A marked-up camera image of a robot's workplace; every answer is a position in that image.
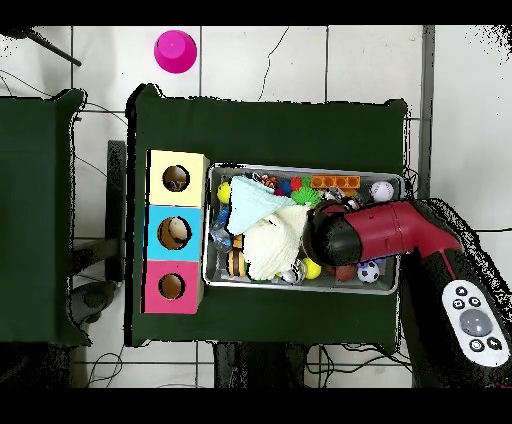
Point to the light blue muslin cloth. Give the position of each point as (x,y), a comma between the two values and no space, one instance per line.
(252,204)

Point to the white baseball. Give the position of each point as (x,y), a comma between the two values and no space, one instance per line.
(382,191)

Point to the plain yellow ball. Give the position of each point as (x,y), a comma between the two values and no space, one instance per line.
(312,268)

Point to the brown football toy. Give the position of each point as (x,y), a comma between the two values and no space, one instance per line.
(346,273)

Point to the black and white soccer ball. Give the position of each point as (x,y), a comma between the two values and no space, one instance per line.
(368,272)

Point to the orange plastic tray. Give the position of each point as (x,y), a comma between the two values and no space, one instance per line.
(335,182)

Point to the green spiky ball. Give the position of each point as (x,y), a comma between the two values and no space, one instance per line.
(304,196)

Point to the pink plastic cup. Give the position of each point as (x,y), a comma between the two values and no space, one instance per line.
(175,52)

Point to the cream knitted cloth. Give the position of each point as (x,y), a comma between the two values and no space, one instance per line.
(272,244)

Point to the dark green side table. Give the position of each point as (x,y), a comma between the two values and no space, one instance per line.
(32,200)

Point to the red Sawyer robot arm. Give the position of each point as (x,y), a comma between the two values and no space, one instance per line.
(384,232)

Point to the wooden box with three holes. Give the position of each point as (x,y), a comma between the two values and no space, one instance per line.
(192,196)

